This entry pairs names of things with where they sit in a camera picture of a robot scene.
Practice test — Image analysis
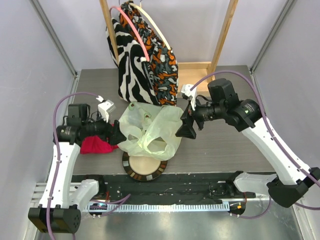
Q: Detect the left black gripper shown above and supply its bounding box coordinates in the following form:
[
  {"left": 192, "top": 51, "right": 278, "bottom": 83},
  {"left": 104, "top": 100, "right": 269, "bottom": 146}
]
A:
[{"left": 82, "top": 111, "right": 126, "bottom": 146}]

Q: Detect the pale green plastic bag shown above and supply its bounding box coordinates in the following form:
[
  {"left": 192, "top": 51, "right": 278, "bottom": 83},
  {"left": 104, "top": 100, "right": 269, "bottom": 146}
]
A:
[{"left": 117, "top": 102, "right": 183, "bottom": 161}]

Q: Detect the beige plate with dark rim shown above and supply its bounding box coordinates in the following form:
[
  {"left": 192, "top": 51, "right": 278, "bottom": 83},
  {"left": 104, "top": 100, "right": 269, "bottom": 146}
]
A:
[{"left": 121, "top": 152, "right": 168, "bottom": 182}]

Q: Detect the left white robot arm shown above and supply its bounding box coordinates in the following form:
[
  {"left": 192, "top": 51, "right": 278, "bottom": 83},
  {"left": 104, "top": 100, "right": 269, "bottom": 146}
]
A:
[{"left": 28, "top": 100, "right": 127, "bottom": 234}]

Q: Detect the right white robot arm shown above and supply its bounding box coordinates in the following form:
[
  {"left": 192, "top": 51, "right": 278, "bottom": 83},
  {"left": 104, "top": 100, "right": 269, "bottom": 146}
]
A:
[{"left": 175, "top": 78, "right": 320, "bottom": 208}]

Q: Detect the red cloth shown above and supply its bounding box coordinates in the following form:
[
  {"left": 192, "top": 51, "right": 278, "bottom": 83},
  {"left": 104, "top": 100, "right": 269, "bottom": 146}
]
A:
[{"left": 80, "top": 136, "right": 119, "bottom": 155}]

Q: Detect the wooden clothes rack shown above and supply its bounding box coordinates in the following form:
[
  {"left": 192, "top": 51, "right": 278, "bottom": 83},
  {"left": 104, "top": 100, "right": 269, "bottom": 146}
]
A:
[{"left": 99, "top": 0, "right": 238, "bottom": 84}]

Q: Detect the zebra print garment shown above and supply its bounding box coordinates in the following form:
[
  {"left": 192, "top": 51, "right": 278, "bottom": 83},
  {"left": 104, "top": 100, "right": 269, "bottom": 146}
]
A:
[{"left": 105, "top": 18, "right": 160, "bottom": 106}]

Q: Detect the orange grey camouflage garment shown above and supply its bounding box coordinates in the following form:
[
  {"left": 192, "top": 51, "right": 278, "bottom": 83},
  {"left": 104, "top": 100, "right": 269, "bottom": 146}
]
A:
[{"left": 120, "top": 0, "right": 179, "bottom": 106}]

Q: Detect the pink clothes hanger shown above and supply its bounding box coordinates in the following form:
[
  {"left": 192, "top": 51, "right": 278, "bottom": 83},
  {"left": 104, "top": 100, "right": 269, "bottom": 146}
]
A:
[{"left": 109, "top": 6, "right": 150, "bottom": 62}]

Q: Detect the cream clothes hanger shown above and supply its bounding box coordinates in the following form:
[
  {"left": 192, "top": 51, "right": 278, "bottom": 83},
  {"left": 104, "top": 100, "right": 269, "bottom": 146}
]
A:
[{"left": 129, "top": 3, "right": 172, "bottom": 50}]

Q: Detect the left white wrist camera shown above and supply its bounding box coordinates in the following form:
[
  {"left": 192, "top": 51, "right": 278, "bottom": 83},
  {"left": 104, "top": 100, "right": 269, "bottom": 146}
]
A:
[{"left": 96, "top": 95, "right": 116, "bottom": 123}]

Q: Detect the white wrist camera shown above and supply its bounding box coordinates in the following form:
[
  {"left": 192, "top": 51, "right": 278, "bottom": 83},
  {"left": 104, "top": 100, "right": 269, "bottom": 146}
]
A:
[
  {"left": 180, "top": 84, "right": 197, "bottom": 111},
  {"left": 96, "top": 95, "right": 116, "bottom": 123}
]

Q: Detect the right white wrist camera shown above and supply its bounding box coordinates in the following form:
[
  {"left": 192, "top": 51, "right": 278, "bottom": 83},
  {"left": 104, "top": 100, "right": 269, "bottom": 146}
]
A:
[{"left": 180, "top": 84, "right": 197, "bottom": 111}]

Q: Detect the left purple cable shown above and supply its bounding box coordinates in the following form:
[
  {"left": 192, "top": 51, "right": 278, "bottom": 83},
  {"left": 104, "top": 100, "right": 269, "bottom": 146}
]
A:
[{"left": 44, "top": 91, "right": 101, "bottom": 240}]

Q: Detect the purple cable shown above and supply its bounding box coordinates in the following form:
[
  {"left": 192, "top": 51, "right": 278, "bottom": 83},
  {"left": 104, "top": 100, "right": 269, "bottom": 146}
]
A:
[
  {"left": 44, "top": 91, "right": 101, "bottom": 240},
  {"left": 190, "top": 70, "right": 320, "bottom": 211}
]

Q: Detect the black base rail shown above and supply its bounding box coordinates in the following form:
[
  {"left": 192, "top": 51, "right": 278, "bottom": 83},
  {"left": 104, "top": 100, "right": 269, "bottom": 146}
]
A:
[{"left": 98, "top": 172, "right": 256, "bottom": 205}]

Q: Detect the white slotted cable duct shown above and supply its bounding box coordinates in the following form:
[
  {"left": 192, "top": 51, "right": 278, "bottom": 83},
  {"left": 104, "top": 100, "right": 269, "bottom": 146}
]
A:
[{"left": 84, "top": 201, "right": 230, "bottom": 213}]

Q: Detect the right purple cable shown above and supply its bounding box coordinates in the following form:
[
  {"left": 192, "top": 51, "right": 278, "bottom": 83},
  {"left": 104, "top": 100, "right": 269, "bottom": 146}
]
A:
[{"left": 190, "top": 70, "right": 320, "bottom": 211}]

